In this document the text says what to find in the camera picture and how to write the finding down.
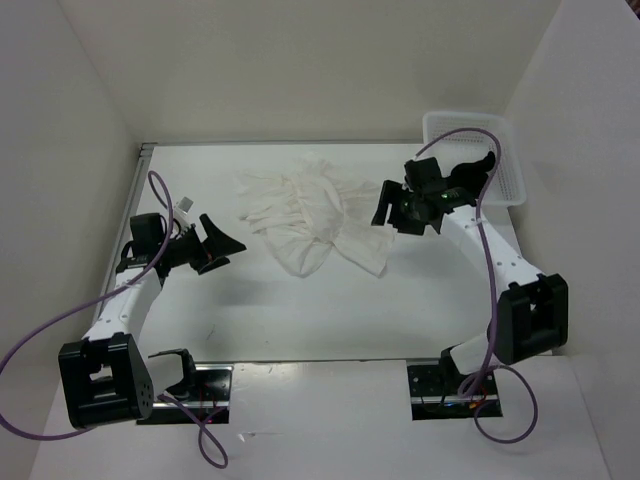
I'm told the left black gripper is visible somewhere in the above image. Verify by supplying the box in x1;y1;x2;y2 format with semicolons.
158;213;245;274

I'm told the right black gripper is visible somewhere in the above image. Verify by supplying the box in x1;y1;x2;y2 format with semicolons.
370;179;426;236

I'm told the white skirt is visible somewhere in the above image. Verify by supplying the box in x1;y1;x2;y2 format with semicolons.
237;157;394;278

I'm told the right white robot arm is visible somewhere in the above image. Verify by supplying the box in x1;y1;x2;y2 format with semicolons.
372;173;569;394

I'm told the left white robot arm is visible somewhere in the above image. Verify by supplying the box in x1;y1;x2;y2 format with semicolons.
58;213;246;430

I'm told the black folded skirt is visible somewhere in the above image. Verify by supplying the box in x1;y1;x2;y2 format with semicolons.
447;151;496;198

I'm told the white plastic basket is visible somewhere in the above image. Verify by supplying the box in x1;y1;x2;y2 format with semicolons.
422;111;527;207

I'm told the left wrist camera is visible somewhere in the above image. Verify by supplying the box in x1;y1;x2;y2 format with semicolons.
173;197;193;232

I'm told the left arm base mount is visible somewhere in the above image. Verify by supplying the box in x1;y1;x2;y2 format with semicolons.
136;362;234;426

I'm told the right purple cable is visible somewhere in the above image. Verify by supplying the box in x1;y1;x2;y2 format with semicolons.
410;127;540;444

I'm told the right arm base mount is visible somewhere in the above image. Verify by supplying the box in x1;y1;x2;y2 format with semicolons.
406;360;502;421

